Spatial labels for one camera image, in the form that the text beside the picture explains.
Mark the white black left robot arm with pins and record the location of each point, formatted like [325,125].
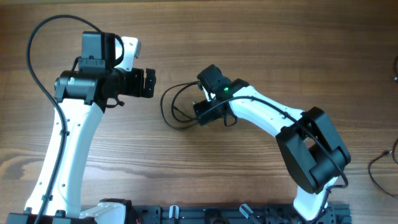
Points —
[105,70]

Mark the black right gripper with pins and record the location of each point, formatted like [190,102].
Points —
[199,112]

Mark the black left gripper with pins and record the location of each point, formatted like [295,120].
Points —
[136,89]

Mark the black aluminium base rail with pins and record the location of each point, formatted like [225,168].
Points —
[268,214]

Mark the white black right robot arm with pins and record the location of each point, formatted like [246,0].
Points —
[313,151]

